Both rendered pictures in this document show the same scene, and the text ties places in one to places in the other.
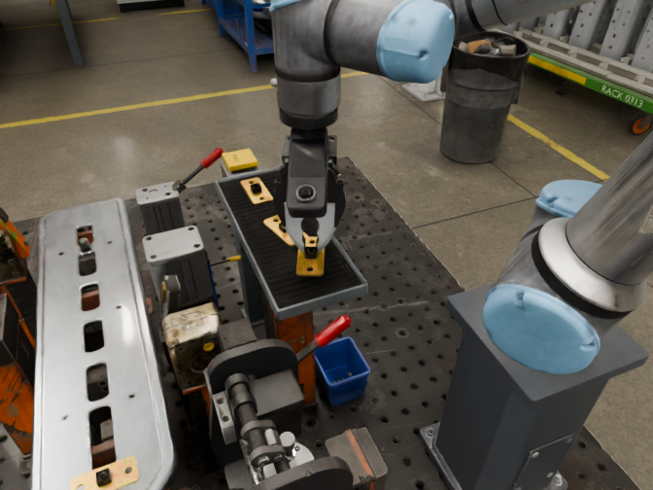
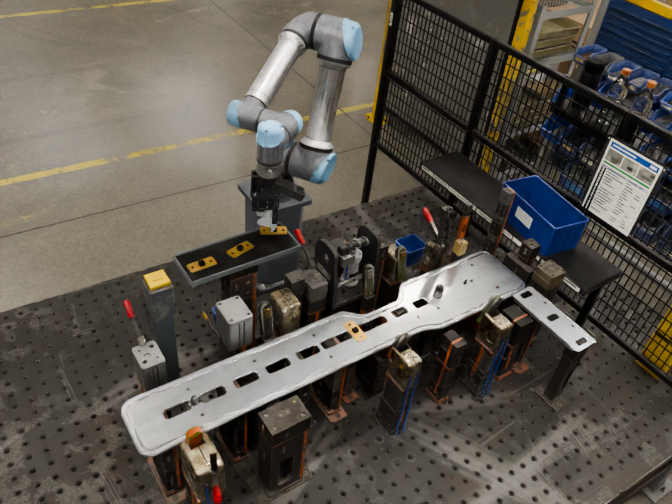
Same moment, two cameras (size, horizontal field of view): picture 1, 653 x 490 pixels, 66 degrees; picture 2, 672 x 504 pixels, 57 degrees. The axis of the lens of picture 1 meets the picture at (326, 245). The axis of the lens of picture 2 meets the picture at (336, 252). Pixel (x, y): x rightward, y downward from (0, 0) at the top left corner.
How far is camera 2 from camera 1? 1.87 m
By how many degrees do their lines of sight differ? 76
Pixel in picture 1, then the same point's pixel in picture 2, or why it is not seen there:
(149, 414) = (322, 326)
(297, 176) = (293, 189)
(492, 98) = not seen: outside the picture
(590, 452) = not seen: hidden behind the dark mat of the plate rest
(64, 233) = (176, 423)
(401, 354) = (205, 300)
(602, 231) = (327, 131)
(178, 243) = (235, 306)
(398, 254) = (103, 299)
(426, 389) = not seen: hidden behind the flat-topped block
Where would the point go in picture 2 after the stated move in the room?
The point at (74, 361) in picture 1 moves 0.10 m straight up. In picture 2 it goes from (297, 366) to (299, 343)
